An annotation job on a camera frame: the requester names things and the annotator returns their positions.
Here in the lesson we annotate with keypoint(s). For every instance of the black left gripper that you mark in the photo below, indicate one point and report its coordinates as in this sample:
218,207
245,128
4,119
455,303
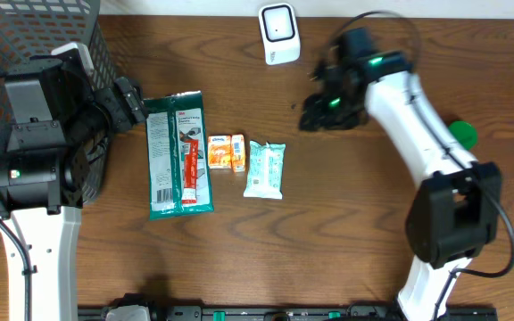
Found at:
134,106

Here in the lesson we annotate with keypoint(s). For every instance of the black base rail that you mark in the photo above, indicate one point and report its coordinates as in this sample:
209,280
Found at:
354,312

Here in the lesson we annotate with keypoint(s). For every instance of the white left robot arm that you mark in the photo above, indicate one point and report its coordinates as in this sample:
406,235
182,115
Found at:
59,137

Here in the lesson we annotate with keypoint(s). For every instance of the green lidded jar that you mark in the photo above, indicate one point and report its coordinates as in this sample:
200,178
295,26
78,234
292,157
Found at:
464,133

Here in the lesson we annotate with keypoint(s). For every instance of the white barcode scanner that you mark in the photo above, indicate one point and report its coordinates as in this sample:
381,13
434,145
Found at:
279,33

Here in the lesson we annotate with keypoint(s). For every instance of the orange tissue pack cheeks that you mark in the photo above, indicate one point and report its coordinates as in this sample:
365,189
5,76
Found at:
238,153

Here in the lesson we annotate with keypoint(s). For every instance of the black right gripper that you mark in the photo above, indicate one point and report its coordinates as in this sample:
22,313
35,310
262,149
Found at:
319,106

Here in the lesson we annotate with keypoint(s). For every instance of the dark mesh basket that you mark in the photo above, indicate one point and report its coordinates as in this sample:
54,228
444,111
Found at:
36,27

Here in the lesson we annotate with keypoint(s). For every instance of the teal white wipes pack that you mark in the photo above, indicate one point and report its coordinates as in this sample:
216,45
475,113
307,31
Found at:
264,177

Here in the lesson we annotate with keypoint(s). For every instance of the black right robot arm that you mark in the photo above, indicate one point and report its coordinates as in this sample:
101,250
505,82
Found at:
455,211

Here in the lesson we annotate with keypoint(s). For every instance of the green white gloves package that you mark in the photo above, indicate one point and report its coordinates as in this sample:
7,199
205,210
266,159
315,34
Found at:
172,120

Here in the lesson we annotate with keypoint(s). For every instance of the orange tissue pack enjoy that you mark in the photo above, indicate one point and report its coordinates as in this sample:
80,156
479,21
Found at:
219,152

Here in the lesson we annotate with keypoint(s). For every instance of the red snack bar wrapper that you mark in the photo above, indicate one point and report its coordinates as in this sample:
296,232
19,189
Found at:
190,172

